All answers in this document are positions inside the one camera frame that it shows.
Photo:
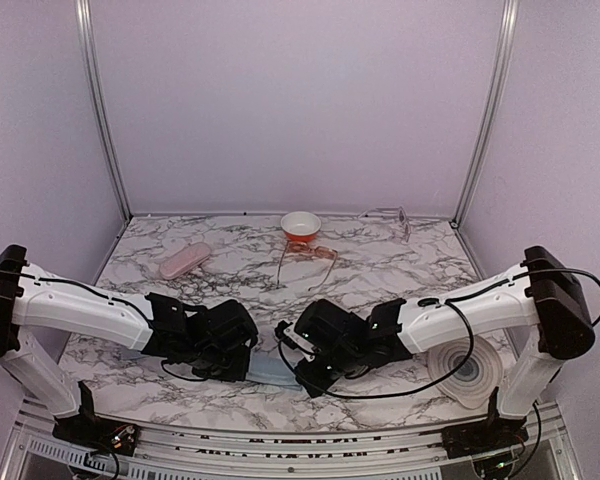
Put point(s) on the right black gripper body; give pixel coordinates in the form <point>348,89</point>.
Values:
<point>342,365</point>

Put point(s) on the grey swirl ceramic plate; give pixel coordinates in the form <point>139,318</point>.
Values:
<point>473,383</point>

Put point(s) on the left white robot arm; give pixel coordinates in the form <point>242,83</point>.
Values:
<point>215,343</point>

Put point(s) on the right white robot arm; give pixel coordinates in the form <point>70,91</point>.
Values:
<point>539,293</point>

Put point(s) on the front aluminium rail base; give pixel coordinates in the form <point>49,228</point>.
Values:
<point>173,452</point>

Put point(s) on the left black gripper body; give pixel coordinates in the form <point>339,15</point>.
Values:
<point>214,366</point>

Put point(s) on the aluminium frame post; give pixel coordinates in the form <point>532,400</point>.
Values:
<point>495,93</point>
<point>96,92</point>

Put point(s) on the orange white bowl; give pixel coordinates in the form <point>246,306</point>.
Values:
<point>300,226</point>

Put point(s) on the pink transparent sunglasses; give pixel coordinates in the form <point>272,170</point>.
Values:
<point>303,248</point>

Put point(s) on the right aluminium frame post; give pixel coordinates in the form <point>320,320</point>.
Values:
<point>495,93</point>

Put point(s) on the pink soft glasses case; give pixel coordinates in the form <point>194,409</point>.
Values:
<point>184,261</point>

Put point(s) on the left aluminium frame post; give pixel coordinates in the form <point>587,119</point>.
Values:
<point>96,92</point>

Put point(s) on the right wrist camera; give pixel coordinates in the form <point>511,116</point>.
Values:
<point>285,333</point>

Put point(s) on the light blue cleaning cloth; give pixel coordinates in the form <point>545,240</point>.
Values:
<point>263,370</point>

